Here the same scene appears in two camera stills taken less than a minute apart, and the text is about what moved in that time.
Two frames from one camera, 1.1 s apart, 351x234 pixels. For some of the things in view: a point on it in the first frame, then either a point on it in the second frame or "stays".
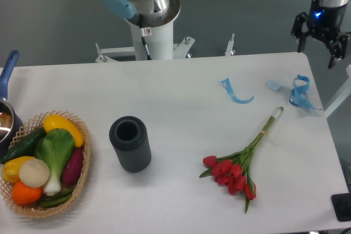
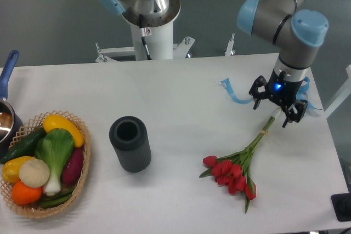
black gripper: [327, 21] → [283, 90]
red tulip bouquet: [232, 170] stays
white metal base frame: [108, 54] stays
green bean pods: [56, 200] stays
